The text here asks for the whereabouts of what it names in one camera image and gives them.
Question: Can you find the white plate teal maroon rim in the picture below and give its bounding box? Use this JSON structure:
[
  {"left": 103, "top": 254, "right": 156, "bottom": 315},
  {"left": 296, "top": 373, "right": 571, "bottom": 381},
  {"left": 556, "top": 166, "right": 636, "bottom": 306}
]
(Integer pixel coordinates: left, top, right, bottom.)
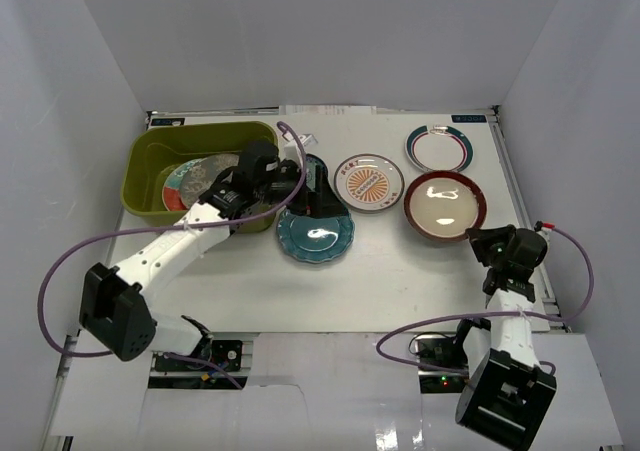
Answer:
[{"left": 404, "top": 125, "right": 474, "bottom": 172}]

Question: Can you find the dark red rimmed plate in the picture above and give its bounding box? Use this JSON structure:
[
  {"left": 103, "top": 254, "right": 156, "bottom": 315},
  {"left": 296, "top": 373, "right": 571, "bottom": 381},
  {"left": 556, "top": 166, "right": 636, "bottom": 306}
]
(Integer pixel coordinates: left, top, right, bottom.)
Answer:
[{"left": 403, "top": 170, "right": 488, "bottom": 243}]

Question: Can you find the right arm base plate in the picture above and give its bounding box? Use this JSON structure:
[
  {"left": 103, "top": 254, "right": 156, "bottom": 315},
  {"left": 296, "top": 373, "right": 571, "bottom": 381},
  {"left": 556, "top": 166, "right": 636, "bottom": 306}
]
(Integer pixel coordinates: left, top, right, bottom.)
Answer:
[{"left": 408, "top": 333, "right": 469, "bottom": 395}]

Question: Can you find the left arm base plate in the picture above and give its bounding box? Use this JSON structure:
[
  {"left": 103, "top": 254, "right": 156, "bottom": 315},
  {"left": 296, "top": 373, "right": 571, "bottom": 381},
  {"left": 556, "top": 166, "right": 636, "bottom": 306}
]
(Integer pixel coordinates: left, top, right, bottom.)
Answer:
[{"left": 148, "top": 340, "right": 251, "bottom": 391}]

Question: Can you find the grey plate with deer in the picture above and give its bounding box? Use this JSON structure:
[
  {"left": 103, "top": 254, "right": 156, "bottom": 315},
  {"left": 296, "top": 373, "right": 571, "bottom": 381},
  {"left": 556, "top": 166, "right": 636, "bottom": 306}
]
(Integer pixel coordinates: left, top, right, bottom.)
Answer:
[{"left": 179, "top": 153, "right": 239, "bottom": 209}]

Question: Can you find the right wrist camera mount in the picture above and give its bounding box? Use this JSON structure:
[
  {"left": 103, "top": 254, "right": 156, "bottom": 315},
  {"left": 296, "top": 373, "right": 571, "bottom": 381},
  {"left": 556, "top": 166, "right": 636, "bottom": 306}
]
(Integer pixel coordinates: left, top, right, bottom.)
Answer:
[{"left": 533, "top": 221, "right": 555, "bottom": 238}]

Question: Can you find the white plate orange sunburst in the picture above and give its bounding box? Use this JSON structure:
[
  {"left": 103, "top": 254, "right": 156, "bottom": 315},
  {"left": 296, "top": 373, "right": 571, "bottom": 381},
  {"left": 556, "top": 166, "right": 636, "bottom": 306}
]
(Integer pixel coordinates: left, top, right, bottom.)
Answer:
[{"left": 333, "top": 153, "right": 405, "bottom": 213}]

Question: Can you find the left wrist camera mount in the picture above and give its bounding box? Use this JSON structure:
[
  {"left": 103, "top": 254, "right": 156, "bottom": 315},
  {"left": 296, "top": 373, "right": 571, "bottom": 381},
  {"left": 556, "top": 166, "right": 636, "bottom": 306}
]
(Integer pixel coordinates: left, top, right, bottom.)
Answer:
[{"left": 283, "top": 131, "right": 318, "bottom": 167}]

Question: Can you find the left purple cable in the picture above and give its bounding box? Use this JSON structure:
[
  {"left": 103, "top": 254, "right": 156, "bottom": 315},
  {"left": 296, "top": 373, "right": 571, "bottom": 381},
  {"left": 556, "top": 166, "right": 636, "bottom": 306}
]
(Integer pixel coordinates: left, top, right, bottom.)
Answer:
[{"left": 37, "top": 120, "right": 307, "bottom": 390}]

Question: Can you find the teal scalloped plate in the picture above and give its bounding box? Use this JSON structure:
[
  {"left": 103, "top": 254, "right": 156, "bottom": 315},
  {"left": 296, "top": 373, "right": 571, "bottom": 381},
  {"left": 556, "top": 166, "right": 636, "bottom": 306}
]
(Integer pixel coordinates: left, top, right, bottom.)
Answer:
[{"left": 276, "top": 211, "right": 355, "bottom": 264}]

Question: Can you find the small teal patterned plate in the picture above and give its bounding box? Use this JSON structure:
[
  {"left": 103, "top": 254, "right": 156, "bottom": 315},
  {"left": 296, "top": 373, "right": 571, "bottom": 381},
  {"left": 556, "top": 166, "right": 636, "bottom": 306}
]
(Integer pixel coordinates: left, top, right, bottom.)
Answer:
[{"left": 306, "top": 154, "right": 328, "bottom": 192}]

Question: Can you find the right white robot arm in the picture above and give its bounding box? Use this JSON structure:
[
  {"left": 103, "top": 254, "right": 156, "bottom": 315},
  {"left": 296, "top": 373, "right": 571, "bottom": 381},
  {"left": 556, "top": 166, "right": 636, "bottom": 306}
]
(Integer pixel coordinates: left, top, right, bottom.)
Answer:
[{"left": 451, "top": 225, "right": 557, "bottom": 450}]

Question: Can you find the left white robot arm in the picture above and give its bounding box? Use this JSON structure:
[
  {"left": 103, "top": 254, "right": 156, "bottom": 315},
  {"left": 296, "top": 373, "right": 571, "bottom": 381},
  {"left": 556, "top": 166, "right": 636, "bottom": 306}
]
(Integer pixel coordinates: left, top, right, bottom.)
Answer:
[{"left": 79, "top": 140, "right": 348, "bottom": 370}]

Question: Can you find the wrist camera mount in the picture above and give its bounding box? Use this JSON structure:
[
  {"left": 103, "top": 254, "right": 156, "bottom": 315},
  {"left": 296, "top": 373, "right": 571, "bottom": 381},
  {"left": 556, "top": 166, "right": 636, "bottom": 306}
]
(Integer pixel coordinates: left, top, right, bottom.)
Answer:
[
  {"left": 533, "top": 221, "right": 555, "bottom": 238},
  {"left": 283, "top": 131, "right": 318, "bottom": 167}
]

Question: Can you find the red plate with teal flowers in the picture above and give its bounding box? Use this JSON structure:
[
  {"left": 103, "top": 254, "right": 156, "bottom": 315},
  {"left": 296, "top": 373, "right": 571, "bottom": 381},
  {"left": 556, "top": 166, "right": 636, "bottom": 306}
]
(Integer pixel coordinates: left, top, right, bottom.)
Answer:
[{"left": 161, "top": 158, "right": 203, "bottom": 211}]

